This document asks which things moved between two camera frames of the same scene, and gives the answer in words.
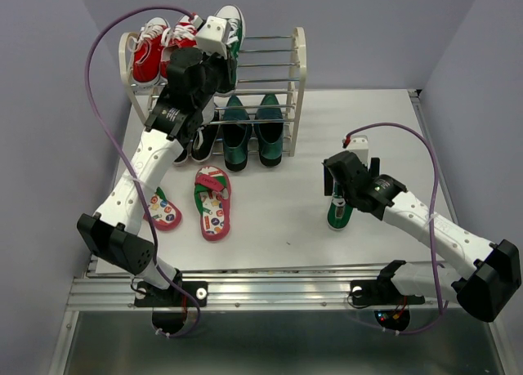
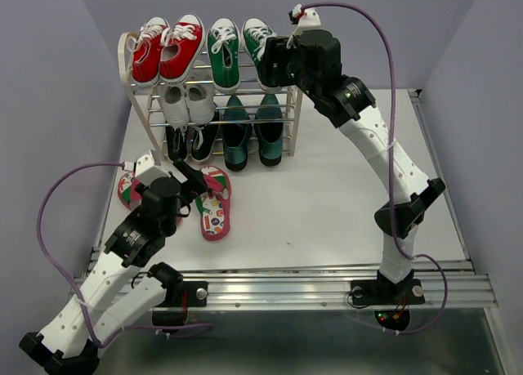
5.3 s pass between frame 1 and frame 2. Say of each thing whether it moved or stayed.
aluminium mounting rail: stayed
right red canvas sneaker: stayed
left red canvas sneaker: stayed
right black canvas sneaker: stayed
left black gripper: moved
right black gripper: moved
